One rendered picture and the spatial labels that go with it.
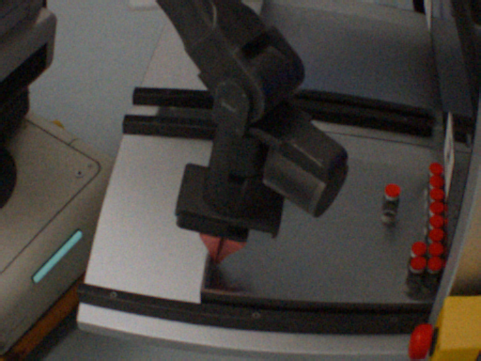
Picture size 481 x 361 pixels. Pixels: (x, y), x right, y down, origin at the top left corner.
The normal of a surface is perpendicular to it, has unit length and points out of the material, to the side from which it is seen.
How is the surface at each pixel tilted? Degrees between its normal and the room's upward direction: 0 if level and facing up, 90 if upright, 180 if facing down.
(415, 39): 0
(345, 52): 0
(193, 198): 9
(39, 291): 90
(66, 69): 0
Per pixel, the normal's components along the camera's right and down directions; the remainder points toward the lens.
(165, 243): 0.01, -0.72
